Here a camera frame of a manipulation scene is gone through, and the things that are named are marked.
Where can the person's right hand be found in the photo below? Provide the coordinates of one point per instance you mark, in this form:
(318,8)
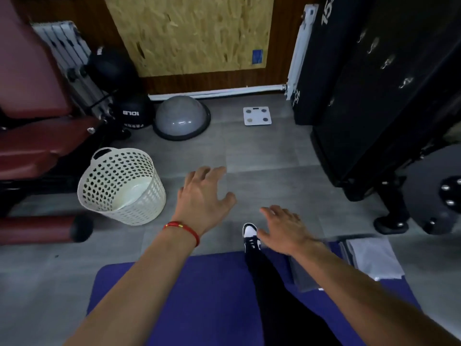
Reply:
(288,234)

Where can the purple ribbed mat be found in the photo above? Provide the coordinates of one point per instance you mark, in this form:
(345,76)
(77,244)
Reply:
(201,291)

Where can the maroon padded gym machine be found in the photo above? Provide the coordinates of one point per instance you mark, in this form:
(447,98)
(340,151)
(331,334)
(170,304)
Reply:
(32,133)

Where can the person's left hand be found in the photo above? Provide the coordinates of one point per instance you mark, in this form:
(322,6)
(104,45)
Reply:
(200,208)

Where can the white bathroom scale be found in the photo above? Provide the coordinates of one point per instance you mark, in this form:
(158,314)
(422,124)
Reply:
(257,116)

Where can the black and white sneaker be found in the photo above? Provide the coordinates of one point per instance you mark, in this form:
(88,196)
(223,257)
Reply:
(251,236)

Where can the person's right forearm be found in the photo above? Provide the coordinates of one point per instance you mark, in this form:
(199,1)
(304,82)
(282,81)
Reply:
(367,306)

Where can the white wall pipe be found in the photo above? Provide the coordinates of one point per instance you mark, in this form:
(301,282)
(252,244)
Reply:
(216,92)

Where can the white upright post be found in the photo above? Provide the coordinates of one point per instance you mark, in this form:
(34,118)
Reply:
(302,43)

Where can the grey balance dome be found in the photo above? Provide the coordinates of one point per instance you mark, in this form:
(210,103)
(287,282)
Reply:
(182,117)

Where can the white perforated laundry basket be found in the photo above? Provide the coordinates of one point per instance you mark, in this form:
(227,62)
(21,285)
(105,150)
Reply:
(122,190)

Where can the black weight stack machine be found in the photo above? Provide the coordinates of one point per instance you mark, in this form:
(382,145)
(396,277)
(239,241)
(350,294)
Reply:
(378,122)

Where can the person's left forearm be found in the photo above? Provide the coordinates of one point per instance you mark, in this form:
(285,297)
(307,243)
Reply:
(137,295)

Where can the black medicine ball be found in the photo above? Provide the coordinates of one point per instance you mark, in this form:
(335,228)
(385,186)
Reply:
(135,111)

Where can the light grey towel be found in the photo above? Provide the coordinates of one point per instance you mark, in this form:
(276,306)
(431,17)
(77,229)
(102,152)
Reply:
(374,255)

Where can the person's black trousers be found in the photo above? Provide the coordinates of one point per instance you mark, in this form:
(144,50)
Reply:
(281,313)

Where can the large black exercise ball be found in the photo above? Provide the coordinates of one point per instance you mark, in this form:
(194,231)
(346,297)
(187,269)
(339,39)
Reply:
(111,70)

